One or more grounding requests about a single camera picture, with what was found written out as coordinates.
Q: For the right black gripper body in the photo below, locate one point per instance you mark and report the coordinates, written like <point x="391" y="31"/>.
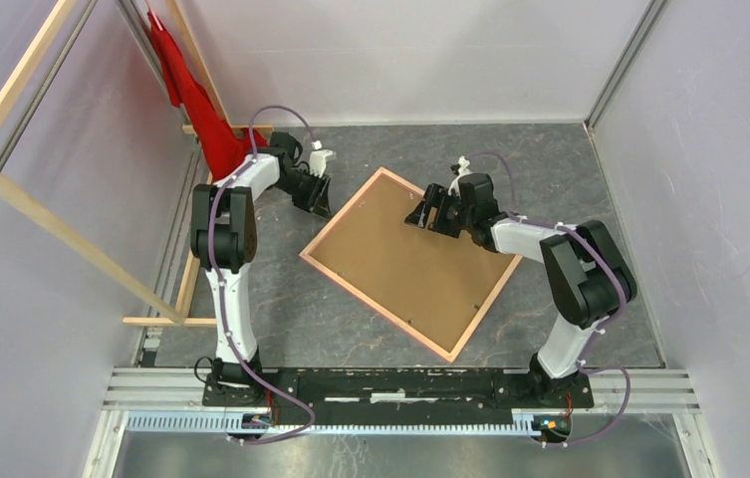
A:
<point x="456" y="217"/>

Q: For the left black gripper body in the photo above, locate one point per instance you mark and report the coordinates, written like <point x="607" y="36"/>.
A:
<point x="305" y="189"/>

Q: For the brown cardboard backing board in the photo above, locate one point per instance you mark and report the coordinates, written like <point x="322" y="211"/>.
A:
<point x="414" y="264"/>

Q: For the pink wooden picture frame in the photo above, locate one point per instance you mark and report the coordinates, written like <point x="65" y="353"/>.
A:
<point x="374" y="310"/>

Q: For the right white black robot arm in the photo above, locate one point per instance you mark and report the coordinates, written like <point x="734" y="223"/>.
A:
<point x="589" y="279"/>

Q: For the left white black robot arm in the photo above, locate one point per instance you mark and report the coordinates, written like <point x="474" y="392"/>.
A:
<point x="224" y="240"/>

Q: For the red cloth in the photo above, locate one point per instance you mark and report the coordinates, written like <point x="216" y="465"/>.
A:
<point x="223" y="150"/>

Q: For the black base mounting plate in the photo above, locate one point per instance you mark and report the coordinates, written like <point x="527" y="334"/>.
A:
<point x="401" y="396"/>

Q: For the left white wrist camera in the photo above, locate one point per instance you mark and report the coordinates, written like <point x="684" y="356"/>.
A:
<point x="319" y="158"/>

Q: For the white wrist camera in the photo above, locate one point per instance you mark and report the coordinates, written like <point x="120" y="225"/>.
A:
<point x="460" y="168"/>
<point x="319" y="158"/>

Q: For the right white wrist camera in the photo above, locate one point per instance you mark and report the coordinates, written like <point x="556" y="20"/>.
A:
<point x="460" y="168"/>

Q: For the wooden rack frame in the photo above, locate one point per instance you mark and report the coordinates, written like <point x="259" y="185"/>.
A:
<point x="106" y="153"/>

